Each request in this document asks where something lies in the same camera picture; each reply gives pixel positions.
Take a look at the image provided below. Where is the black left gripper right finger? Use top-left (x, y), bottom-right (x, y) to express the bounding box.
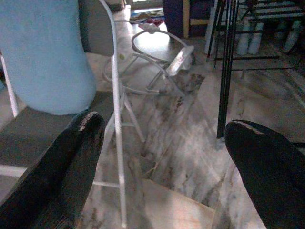
top-left (224, 119), bottom-right (305, 229)

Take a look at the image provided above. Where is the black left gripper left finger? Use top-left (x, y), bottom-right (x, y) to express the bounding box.
top-left (0, 111), bottom-right (105, 229)

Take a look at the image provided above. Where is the white folding chair grey seat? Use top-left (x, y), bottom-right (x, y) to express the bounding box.
top-left (0, 0), bottom-right (146, 229)

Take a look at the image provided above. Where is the black clothes drying rack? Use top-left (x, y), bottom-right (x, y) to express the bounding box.
top-left (207, 0), bottom-right (305, 141)

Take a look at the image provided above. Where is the light blue cushion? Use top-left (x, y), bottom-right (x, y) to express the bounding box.
top-left (0, 0), bottom-right (97, 116)

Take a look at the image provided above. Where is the white plastic bottle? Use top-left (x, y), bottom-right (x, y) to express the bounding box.
top-left (237, 19), bottom-right (250, 55)
top-left (283, 20), bottom-right (303, 53)
top-left (248, 22), bottom-right (264, 54)

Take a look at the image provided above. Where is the dark purple cabinet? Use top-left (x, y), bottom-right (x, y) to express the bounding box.
top-left (163, 0), bottom-right (208, 39)

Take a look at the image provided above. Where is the colourful floor mat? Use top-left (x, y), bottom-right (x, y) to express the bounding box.
top-left (130, 8), bottom-right (165, 26)

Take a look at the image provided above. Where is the white tubular bouncer frame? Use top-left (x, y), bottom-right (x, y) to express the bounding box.
top-left (103, 19), bottom-right (195, 96)

